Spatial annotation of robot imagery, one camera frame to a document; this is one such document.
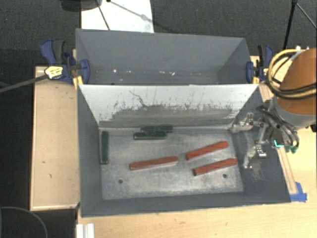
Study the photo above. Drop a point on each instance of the dark green flat block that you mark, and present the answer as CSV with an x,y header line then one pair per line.
x,y
148,136
104,147
158,128

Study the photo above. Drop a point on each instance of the grey metal bin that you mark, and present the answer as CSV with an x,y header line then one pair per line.
x,y
158,190

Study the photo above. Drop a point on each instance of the red-brown flat block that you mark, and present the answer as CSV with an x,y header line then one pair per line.
x,y
215,167
153,163
206,150

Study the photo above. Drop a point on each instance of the black cylinder on white bracket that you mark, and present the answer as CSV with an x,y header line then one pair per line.
x,y
313,128

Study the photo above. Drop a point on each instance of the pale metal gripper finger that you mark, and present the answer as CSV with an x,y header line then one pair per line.
x,y
244,125
253,155

